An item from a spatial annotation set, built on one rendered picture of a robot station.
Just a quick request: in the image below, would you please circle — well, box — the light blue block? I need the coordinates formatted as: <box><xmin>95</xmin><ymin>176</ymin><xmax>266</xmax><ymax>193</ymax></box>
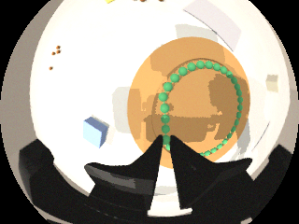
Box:
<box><xmin>82</xmin><ymin>117</ymin><xmax>107</xmax><ymax>148</ymax></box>

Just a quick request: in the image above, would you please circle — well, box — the orange round board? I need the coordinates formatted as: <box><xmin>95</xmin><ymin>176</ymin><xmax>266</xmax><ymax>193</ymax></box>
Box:
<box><xmin>127</xmin><ymin>36</ymin><xmax>250</xmax><ymax>161</ymax></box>

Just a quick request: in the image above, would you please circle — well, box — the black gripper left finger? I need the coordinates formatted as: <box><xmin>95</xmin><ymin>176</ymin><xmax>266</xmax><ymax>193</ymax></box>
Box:
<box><xmin>83</xmin><ymin>134</ymin><xmax>164</xmax><ymax>210</ymax></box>

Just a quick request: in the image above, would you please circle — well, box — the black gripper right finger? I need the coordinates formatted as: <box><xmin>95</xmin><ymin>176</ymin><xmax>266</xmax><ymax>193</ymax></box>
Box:
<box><xmin>169</xmin><ymin>135</ymin><xmax>253</xmax><ymax>210</ymax></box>

